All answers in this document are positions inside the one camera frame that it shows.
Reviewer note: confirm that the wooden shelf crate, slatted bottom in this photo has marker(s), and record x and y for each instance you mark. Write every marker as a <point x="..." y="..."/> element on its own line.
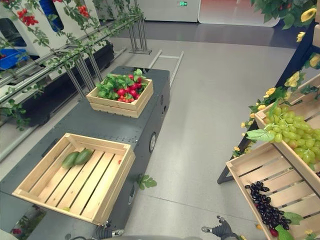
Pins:
<point x="275" y="172"/>

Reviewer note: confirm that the green vine with red tomatoes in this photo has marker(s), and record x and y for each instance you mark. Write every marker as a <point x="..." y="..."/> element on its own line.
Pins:
<point x="62" y="53"/>

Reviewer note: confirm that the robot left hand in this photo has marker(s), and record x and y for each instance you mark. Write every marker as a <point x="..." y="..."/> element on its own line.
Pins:
<point x="107" y="232"/>

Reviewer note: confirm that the wooden shelf crate, solid bottom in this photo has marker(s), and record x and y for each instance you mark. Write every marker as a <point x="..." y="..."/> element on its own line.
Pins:
<point x="310" y="110"/>

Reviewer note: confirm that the loose green leaf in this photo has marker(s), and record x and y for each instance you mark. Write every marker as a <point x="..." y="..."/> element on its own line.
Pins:
<point x="147" y="182"/>

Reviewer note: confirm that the large empty-slatted wooden crate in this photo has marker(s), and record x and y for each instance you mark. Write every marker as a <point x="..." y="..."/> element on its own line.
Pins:
<point x="87" y="185"/>

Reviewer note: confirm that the small red fruit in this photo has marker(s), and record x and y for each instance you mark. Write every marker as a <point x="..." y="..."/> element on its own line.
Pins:
<point x="273" y="232"/>

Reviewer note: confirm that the yellow flower garland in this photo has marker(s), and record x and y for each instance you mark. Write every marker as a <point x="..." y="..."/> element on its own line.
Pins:
<point x="293" y="80"/>

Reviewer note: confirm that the small wooden crate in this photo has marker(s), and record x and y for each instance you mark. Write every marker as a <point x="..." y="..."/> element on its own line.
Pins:
<point x="117" y="108"/>

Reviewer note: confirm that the black shelf stand frame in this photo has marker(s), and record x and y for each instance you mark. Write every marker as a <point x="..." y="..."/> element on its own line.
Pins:
<point x="300" y="57"/>

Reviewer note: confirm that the red radish bunch with leaves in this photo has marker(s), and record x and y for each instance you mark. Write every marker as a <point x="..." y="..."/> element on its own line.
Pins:
<point x="125" y="91"/>

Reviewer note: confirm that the dark grey wheeled cart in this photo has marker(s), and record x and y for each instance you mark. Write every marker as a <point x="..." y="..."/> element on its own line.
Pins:
<point x="105" y="125"/>

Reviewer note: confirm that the leaf of black grapes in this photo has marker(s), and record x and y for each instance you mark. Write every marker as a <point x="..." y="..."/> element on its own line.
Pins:
<point x="293" y="217"/>

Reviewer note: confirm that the green exit sign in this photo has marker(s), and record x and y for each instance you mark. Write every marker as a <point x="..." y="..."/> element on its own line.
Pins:
<point x="183" y="3"/>

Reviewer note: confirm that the blue plastic bin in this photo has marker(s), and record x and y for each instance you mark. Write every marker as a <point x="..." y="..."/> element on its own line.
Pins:
<point x="11" y="60"/>

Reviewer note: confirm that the robot grey torso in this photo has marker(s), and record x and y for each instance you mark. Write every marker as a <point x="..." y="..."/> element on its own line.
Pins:
<point x="145" y="238"/>

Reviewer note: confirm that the green mango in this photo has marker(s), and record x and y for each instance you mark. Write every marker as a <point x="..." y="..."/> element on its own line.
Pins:
<point x="84" y="156"/>
<point x="69" y="160"/>

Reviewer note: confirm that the green grape bunch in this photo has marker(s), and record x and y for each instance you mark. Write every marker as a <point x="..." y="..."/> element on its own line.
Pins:
<point x="297" y="132"/>

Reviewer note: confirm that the hanging green foliage, yellow bloom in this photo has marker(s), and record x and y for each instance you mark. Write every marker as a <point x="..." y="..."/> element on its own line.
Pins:
<point x="275" y="10"/>

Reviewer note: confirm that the black grape bunch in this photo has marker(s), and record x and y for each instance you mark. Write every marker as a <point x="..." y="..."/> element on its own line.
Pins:
<point x="265" y="207"/>

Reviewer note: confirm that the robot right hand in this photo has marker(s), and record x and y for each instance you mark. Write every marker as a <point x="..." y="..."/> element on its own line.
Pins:
<point x="223" y="231"/>

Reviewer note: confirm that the silver metal rail frame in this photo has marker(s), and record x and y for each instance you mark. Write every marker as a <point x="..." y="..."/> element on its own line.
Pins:
<point x="25" y="73"/>

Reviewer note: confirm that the large leaf of green grapes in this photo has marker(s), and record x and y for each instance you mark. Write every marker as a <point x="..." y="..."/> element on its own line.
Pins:
<point x="260" y="135"/>

